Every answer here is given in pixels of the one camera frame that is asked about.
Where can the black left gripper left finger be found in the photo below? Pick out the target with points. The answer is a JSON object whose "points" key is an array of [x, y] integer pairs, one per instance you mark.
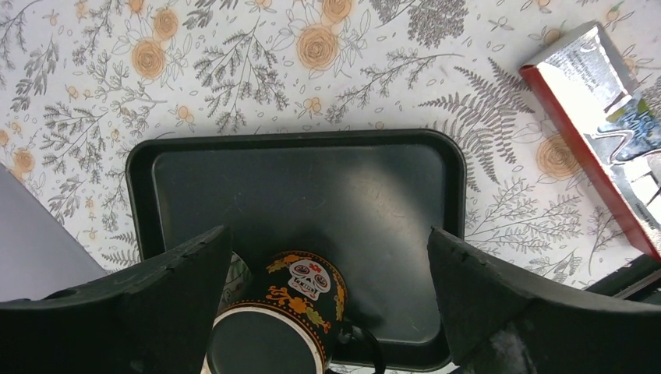
{"points": [[154, 317]]}

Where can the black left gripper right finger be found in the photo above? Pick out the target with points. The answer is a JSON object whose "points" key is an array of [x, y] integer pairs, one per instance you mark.
{"points": [[500, 318]]}

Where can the black skull mug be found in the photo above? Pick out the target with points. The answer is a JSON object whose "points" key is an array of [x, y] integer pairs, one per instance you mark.
{"points": [[290, 319]]}

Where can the black rectangular tray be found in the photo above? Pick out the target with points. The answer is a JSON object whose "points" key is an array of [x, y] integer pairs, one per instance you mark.
{"points": [[365, 200]]}

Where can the silver red flat box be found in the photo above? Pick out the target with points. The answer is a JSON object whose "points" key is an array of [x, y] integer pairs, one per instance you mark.
{"points": [[596, 104]]}

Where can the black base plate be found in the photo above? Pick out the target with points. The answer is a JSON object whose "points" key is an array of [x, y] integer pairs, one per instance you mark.
{"points": [[638, 281]]}

